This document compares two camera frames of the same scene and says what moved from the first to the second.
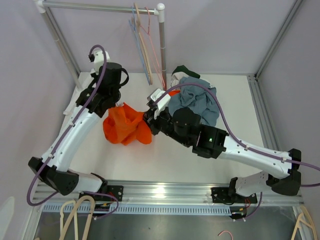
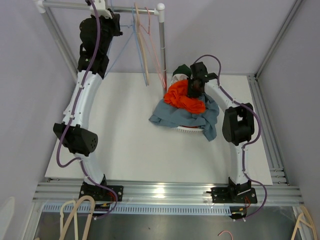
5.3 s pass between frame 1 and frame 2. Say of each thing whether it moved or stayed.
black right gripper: moved
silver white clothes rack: stayed
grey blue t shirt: moved
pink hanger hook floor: stayed
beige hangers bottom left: stayed
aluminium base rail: stayed
